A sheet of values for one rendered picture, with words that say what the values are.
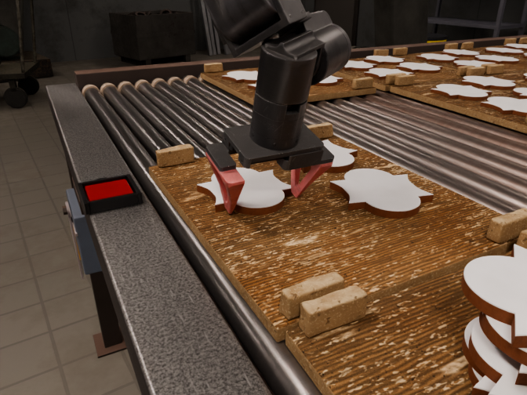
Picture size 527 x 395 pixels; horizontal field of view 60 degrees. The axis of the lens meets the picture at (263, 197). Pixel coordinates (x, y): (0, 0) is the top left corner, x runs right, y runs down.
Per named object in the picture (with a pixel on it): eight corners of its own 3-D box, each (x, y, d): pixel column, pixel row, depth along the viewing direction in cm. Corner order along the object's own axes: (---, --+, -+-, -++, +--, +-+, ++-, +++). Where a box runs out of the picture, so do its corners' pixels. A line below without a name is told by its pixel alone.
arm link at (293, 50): (251, 35, 44) (301, 55, 42) (288, 21, 49) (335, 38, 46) (243, 99, 48) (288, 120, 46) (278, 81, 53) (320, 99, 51)
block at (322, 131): (306, 143, 81) (307, 128, 79) (300, 139, 82) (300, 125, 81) (333, 137, 83) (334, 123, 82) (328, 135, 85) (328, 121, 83)
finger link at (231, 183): (275, 219, 56) (288, 157, 50) (223, 233, 53) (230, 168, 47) (251, 186, 60) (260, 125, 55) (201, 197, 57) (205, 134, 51)
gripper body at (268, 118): (322, 157, 53) (337, 101, 49) (245, 173, 49) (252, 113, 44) (294, 129, 57) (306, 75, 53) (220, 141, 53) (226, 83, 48)
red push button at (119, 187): (91, 211, 61) (89, 202, 61) (85, 194, 66) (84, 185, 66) (136, 202, 64) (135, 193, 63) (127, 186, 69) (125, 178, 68)
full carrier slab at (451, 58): (480, 79, 138) (483, 65, 136) (388, 59, 170) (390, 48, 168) (552, 70, 152) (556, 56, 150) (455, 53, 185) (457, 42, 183)
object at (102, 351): (98, 358, 158) (46, 121, 121) (92, 336, 168) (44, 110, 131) (132, 346, 163) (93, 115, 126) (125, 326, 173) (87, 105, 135)
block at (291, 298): (288, 324, 38) (288, 298, 37) (277, 312, 40) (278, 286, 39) (344, 303, 41) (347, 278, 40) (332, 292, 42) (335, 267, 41)
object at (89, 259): (81, 294, 83) (62, 207, 76) (72, 256, 95) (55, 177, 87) (142, 277, 88) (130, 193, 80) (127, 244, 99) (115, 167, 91)
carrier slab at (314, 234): (276, 343, 39) (277, 329, 38) (149, 175, 71) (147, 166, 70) (536, 243, 53) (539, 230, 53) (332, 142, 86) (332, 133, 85)
